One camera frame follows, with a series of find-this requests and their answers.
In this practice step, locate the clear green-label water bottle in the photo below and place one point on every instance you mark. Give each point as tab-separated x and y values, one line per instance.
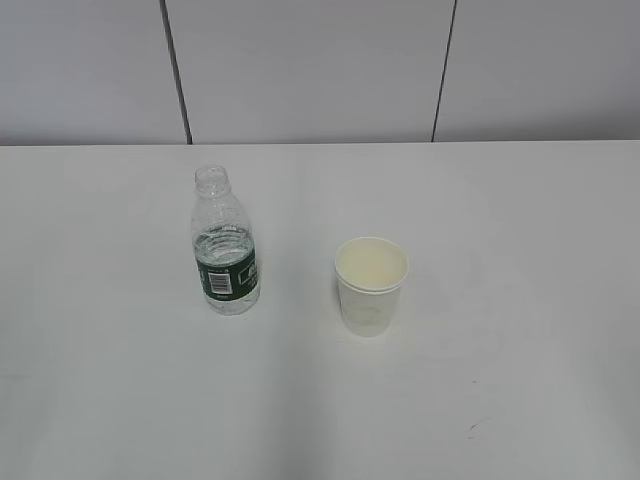
223	244

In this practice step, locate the white paper cup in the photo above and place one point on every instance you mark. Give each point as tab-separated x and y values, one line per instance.
370	272

